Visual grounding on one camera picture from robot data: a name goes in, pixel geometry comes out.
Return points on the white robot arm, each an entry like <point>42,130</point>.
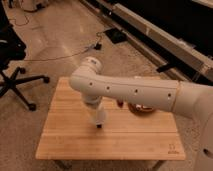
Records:
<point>178,97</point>

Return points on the small red eraser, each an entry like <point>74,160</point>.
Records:
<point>120,103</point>

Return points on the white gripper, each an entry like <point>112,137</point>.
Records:
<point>97,115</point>

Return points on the black floor plate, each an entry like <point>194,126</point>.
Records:
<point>115,35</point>

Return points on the long metal rail frame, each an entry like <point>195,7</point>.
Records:
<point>180,31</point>

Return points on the wooden table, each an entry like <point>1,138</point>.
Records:
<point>70,134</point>

